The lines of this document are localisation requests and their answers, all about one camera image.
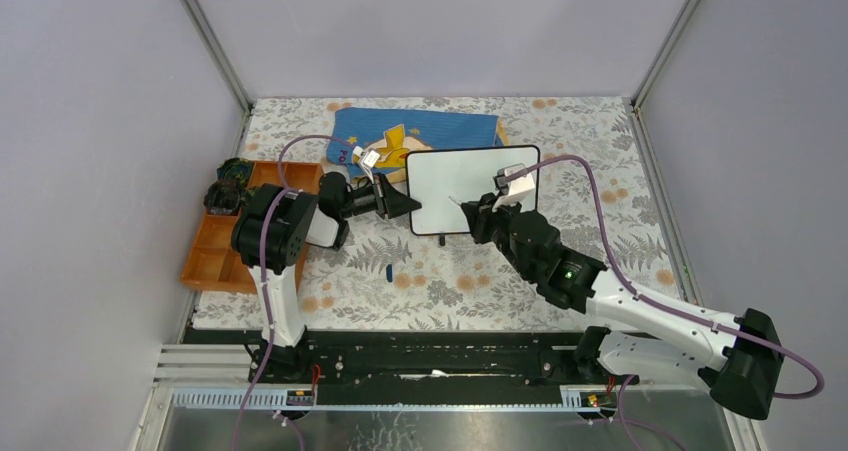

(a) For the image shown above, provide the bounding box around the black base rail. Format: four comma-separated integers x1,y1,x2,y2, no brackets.
248,330,641,396

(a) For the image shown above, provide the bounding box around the blue pikachu cloth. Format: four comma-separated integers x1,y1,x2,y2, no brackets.
326,108,509,183

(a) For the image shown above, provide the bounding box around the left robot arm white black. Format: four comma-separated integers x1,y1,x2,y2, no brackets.
231,172,422,382

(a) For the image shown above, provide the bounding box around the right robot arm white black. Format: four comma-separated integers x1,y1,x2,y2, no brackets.
460,193,784,420

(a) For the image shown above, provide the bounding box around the left aluminium frame post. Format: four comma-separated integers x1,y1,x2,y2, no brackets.
180,0,252,114

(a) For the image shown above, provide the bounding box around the right aluminium frame post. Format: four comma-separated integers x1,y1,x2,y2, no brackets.
631,0,702,109

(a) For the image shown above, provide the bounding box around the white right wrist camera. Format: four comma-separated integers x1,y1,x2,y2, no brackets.
492,164,536,211

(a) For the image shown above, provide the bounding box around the dark green scrunchie right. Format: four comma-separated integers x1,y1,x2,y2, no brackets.
240,186,260,209

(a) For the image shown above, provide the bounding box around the aluminium frame post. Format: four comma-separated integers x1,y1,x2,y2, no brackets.
631,0,702,109
180,0,252,114

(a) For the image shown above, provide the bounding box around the black framed whiteboard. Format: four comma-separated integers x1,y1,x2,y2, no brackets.
406,145,541,236

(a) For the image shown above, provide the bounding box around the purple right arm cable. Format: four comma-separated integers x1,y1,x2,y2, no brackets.
506,155,826,400

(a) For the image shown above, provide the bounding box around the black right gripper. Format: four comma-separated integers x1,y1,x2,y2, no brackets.
461,190,534,281

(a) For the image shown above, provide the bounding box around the dark green scrunchie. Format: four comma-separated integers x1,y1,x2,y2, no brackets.
216,157,254,186
240,186,260,209

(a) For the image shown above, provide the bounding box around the dark green scrunchie top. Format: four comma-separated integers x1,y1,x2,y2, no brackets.
216,157,254,186

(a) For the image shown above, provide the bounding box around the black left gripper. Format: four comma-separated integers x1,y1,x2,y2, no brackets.
338,171,421,220

